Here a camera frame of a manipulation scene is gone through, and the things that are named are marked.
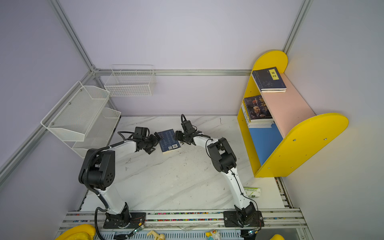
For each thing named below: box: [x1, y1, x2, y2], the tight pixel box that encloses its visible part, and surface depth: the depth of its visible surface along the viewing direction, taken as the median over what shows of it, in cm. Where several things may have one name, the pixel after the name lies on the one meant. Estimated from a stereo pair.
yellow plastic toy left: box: [55, 224, 96, 240], surface depth 69 cm
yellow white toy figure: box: [205, 229, 221, 240], surface depth 69 cm
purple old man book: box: [244, 95, 274, 123], surface depth 95 cm
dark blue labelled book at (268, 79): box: [251, 66, 287, 91], surface depth 82 cm
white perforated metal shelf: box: [40, 80, 111, 142], surface depth 72 cm
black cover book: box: [250, 118, 274, 124], surface depth 92 cm
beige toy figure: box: [147, 230, 166, 240], surface depth 69 cm
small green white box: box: [243, 187, 262, 198], surface depth 80 cm
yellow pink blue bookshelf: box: [238, 50, 349, 178], surface depth 84 cm
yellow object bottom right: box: [269, 234, 285, 240], surface depth 68 cm
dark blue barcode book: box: [158, 128, 181, 154], surface depth 106 cm
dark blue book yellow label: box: [260, 88, 287, 93], surface depth 77 cm
